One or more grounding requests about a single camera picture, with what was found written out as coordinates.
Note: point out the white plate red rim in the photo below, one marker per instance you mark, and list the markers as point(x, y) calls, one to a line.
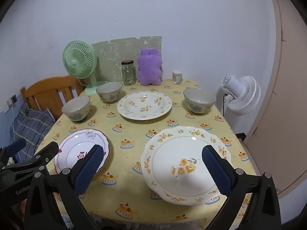
point(74, 146)

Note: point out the purple plush toy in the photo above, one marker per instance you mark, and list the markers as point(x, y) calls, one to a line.
point(150, 67)

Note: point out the green table fan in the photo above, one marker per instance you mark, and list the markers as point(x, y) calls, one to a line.
point(76, 62)

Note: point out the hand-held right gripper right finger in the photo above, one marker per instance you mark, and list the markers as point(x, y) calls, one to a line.
point(215, 172)

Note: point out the beige bowl blue print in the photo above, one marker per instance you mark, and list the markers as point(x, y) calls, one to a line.
point(199, 100)

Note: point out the wooden chair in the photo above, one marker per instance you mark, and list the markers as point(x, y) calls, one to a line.
point(43, 88)

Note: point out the deep plate yellow flowers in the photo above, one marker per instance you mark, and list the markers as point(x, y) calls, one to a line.
point(144, 105)

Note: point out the white standing fan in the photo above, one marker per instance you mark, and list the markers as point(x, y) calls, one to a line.
point(242, 93)

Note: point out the grey plaid pillow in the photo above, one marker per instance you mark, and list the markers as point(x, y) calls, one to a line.
point(31, 124)

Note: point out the glass jar dark lid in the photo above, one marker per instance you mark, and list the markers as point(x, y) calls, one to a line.
point(128, 74)

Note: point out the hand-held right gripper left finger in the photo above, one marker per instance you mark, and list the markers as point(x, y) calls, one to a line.
point(89, 170)

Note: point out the beige wooden cabinet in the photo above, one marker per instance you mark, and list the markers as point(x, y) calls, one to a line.
point(287, 100)

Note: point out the wall socket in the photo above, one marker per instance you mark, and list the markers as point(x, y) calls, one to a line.
point(12, 100)

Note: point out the yellow cake-print tablecloth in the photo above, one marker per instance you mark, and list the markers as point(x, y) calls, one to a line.
point(134, 129)

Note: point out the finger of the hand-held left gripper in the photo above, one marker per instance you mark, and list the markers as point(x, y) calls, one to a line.
point(15, 146)
point(49, 151)

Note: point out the cotton swab container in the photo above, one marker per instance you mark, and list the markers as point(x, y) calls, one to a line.
point(177, 77)

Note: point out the beige bowl green leaf print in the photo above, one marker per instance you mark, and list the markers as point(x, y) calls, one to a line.
point(76, 109)
point(109, 92)

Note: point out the large scalloped plate yellow flowers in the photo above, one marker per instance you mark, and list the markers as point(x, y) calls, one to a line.
point(177, 153)

